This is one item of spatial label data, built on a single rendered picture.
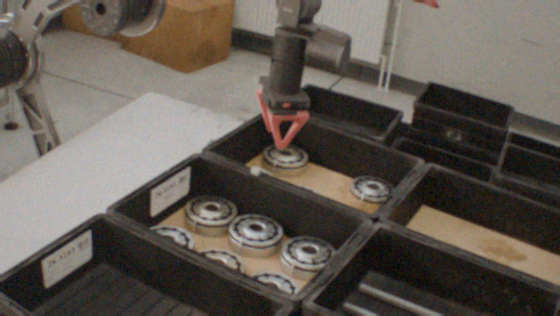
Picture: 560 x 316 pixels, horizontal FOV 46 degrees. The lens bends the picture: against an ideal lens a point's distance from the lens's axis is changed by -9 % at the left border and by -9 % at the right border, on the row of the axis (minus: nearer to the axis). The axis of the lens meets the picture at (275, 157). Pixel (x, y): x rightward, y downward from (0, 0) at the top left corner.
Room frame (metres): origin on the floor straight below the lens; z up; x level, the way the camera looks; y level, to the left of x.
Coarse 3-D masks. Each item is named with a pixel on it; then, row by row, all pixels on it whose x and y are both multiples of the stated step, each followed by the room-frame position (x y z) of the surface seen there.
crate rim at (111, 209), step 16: (192, 160) 1.25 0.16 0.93; (208, 160) 1.26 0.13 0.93; (160, 176) 1.17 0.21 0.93; (256, 176) 1.22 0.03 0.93; (144, 192) 1.11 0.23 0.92; (288, 192) 1.18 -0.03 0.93; (304, 192) 1.18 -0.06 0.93; (112, 208) 1.04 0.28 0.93; (336, 208) 1.14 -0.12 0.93; (368, 224) 1.10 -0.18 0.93; (160, 240) 0.96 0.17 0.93; (336, 256) 0.98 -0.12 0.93; (240, 272) 0.91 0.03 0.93; (320, 272) 0.94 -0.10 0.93; (272, 288) 0.88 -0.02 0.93; (304, 288) 0.89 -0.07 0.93
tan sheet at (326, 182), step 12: (312, 168) 1.46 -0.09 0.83; (324, 168) 1.47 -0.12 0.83; (288, 180) 1.39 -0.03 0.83; (300, 180) 1.40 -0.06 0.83; (312, 180) 1.41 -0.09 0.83; (324, 180) 1.42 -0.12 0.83; (336, 180) 1.42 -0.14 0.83; (348, 180) 1.43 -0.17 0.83; (324, 192) 1.36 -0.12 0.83; (336, 192) 1.37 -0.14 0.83; (348, 192) 1.37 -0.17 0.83; (348, 204) 1.33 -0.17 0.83
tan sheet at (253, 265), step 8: (184, 208) 1.23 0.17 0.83; (176, 216) 1.19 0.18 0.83; (184, 216) 1.20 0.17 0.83; (160, 224) 1.15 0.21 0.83; (168, 224) 1.16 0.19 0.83; (176, 224) 1.16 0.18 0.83; (184, 224) 1.17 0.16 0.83; (192, 232) 1.14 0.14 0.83; (200, 240) 1.12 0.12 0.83; (208, 240) 1.12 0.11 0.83; (216, 240) 1.13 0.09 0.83; (224, 240) 1.13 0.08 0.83; (200, 248) 1.09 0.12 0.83; (224, 248) 1.11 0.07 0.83; (240, 256) 1.09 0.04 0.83; (272, 256) 1.10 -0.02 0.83; (248, 264) 1.06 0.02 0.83; (256, 264) 1.07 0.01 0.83; (264, 264) 1.07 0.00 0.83; (272, 264) 1.07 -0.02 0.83; (248, 272) 1.04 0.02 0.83; (280, 272) 1.05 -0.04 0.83; (296, 280) 1.03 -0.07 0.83
